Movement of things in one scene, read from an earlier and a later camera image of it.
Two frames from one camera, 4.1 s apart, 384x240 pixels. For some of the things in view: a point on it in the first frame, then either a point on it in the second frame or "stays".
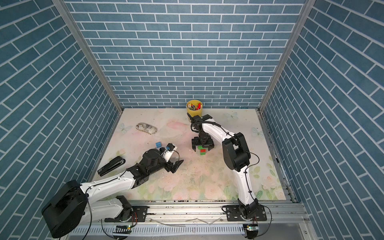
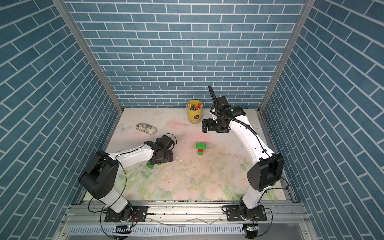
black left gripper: (173, 169) → (169, 157)
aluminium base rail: (280, 212) stays
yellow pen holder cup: (194, 107) stays
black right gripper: (195, 143) → (210, 122)
